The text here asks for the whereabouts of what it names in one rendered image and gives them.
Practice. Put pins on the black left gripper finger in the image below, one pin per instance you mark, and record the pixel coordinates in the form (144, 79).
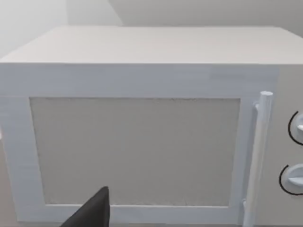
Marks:
(94, 210)

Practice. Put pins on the pale microwave door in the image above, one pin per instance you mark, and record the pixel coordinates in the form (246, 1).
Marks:
(135, 151)

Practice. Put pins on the pale microwave oven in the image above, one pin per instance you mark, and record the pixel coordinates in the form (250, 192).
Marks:
(151, 45)

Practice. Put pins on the pale microwave knob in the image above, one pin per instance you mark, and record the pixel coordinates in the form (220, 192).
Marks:
(297, 127)
(292, 179)

